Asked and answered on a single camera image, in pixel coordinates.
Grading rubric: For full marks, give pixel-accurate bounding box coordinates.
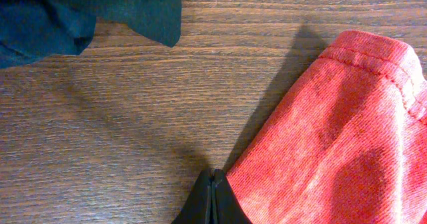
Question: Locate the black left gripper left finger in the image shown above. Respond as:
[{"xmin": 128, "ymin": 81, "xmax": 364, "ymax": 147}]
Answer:
[{"xmin": 171, "ymin": 169, "xmax": 211, "ymax": 224}]

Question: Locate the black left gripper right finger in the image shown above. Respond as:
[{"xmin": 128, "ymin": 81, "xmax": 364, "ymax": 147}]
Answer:
[{"xmin": 212, "ymin": 169, "xmax": 252, "ymax": 224}]

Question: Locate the folded black garment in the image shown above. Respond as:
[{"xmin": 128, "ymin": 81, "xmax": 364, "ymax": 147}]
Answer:
[{"xmin": 1, "ymin": 0, "xmax": 181, "ymax": 69}]

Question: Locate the orange t-shirt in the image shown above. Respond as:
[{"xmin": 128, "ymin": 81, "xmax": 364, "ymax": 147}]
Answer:
[{"xmin": 228, "ymin": 31, "xmax": 426, "ymax": 223}]

